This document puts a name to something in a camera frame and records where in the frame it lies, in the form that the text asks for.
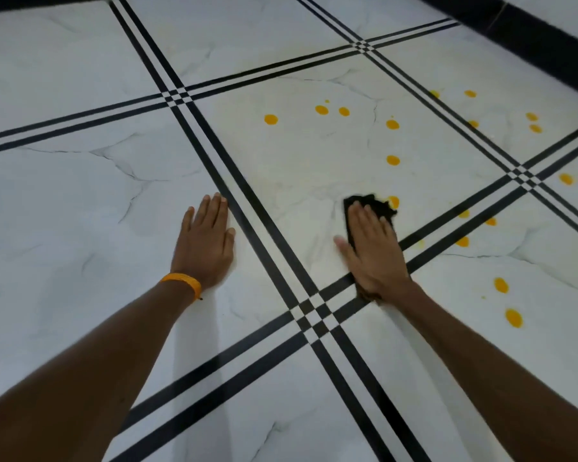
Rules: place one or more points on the black cleaning cloth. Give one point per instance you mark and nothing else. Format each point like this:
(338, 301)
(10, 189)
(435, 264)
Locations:
(380, 205)

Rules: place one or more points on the person's right hand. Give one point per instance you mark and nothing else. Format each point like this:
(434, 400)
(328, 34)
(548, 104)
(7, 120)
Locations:
(376, 259)

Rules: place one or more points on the person's right forearm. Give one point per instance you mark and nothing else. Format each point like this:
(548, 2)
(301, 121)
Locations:
(491, 380)

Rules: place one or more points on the scattered yellow liquid drops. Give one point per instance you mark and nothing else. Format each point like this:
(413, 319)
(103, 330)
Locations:
(393, 160)

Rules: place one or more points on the person's left forearm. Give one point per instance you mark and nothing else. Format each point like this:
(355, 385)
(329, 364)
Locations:
(77, 380)

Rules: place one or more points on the person's left hand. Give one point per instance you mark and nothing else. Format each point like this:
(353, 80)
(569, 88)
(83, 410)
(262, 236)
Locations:
(203, 254)

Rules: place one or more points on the person's right thumb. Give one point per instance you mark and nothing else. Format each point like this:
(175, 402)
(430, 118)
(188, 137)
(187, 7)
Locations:
(346, 251)

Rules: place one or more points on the person's right middle finger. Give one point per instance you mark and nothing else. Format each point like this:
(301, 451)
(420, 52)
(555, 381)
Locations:
(370, 221)

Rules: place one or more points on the person's left middle finger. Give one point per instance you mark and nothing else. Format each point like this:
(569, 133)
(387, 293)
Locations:
(213, 210)

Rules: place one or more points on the person's right little finger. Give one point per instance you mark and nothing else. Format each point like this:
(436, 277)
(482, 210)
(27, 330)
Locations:
(390, 235)

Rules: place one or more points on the person's left little finger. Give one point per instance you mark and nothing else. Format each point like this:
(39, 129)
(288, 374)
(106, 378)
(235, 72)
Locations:
(188, 220)

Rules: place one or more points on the orange wristband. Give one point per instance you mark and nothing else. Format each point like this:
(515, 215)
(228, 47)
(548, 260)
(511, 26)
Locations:
(183, 279)

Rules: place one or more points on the person's left thumb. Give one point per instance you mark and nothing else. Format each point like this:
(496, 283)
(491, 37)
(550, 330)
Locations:
(229, 242)

